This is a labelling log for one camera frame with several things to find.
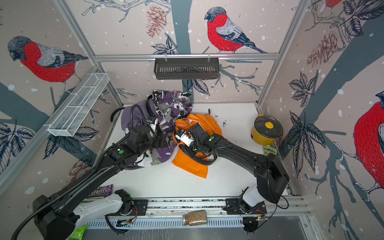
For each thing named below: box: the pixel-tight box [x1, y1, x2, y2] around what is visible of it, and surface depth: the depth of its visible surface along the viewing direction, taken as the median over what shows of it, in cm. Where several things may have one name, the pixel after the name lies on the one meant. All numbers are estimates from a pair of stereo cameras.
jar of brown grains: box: [182, 209, 208, 226], surface depth 68 cm
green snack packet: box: [262, 145, 278, 156], surface depth 96 cm
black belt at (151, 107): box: [146, 94, 164, 119], surface depth 108 cm
